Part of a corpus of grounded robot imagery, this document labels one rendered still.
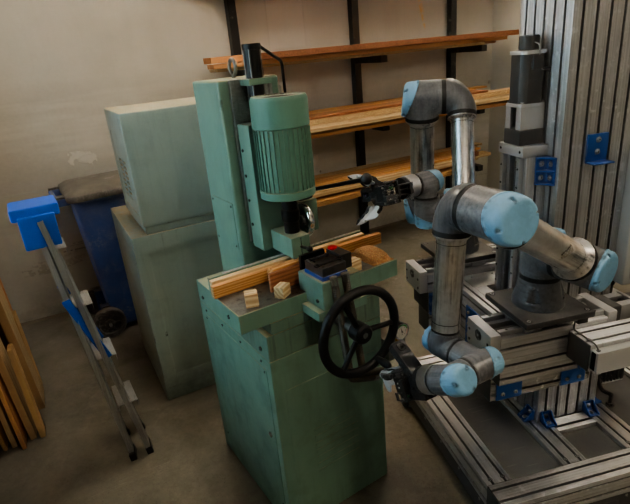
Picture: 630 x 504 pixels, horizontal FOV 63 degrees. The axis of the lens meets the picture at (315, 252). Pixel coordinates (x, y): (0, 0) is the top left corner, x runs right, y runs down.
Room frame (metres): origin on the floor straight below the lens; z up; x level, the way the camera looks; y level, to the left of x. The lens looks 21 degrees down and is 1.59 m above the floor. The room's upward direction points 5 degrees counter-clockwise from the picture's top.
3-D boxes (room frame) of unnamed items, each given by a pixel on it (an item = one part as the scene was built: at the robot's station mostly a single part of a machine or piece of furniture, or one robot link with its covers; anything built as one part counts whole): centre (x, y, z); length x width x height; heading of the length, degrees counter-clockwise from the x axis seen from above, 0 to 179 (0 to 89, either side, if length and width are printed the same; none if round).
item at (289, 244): (1.62, 0.08, 0.99); 0.14 x 0.07 x 0.09; 32
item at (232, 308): (1.51, 0.01, 0.87); 0.61 x 0.30 x 0.06; 122
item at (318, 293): (1.44, -0.04, 0.92); 0.15 x 0.13 x 0.09; 122
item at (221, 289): (1.61, 0.04, 0.92); 0.67 x 0.02 x 0.04; 122
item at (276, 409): (1.70, 0.13, 0.36); 0.58 x 0.45 x 0.71; 32
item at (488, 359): (1.10, -0.38, 0.82); 0.11 x 0.11 x 0.08; 28
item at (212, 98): (1.85, 0.22, 1.16); 0.22 x 0.22 x 0.72; 32
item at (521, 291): (1.38, -0.66, 0.87); 0.15 x 0.15 x 0.10
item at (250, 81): (1.72, 0.14, 1.54); 0.08 x 0.08 x 0.17; 32
